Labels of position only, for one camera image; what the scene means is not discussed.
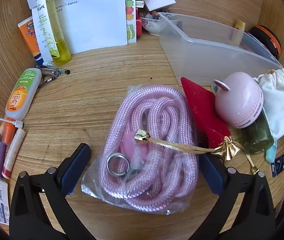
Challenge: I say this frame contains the teal tube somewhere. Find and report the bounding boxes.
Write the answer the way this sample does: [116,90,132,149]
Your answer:
[265,140,278,163]

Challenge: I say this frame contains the yellow spray bottle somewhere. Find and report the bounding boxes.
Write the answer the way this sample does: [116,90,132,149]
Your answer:
[35,0,72,66]

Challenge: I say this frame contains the wooden desktop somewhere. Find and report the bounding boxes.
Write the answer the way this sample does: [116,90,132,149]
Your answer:
[0,0,284,240]

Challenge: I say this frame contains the white cable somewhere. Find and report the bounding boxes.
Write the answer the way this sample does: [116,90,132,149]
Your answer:
[0,114,23,129]

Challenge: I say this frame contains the pink rope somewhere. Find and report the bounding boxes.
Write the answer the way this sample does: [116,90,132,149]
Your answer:
[81,84,200,215]

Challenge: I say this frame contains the cartoon sticker sheet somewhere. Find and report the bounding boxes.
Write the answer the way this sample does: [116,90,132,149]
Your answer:
[125,0,137,42]

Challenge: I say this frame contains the white pink lip balm tube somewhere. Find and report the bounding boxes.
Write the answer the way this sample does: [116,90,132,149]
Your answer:
[2,127,27,179]

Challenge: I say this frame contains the clear plastic bin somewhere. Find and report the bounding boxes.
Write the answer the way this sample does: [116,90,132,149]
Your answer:
[158,12,284,87]

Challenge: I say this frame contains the purple pen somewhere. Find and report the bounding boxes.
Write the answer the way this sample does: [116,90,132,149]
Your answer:
[0,142,7,178]

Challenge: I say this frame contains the orange lip balm tube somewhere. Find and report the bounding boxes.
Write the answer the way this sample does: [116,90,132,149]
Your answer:
[0,116,16,144]

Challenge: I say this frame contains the floral ceramic bowl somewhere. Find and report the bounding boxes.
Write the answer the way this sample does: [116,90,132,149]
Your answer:
[140,11,169,37]

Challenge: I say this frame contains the orange sunscreen tube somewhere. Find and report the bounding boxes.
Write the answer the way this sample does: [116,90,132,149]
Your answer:
[17,16,45,65]

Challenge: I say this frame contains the white paper sheets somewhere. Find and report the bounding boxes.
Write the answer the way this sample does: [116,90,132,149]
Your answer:
[26,0,128,55]

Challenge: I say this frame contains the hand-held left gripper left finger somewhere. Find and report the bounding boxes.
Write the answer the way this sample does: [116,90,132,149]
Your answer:
[9,143,97,240]

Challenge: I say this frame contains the red velvet pouch gold ribbon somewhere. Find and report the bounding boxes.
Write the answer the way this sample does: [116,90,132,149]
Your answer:
[135,77,264,176]

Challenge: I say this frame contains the black blue small packet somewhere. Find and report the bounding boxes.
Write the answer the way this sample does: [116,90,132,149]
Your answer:
[272,154,284,178]

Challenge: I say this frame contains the white bottle orange label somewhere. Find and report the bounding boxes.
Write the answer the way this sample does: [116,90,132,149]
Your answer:
[5,68,42,120]

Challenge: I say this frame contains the green glass bottle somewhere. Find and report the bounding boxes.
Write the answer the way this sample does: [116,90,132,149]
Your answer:
[241,107,274,155]

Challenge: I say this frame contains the white small card box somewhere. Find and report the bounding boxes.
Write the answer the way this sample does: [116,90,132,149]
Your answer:
[143,0,176,10]

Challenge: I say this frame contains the yellow round sponge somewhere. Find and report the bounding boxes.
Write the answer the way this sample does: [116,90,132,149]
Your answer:
[233,19,246,45]

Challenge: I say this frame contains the orange black round case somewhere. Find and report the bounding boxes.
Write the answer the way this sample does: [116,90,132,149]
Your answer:
[248,24,282,60]

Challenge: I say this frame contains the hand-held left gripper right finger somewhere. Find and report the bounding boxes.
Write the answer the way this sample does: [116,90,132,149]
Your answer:
[189,152,276,240]

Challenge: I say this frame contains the white drawstring pouch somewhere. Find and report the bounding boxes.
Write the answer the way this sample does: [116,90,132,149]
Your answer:
[253,51,284,140]

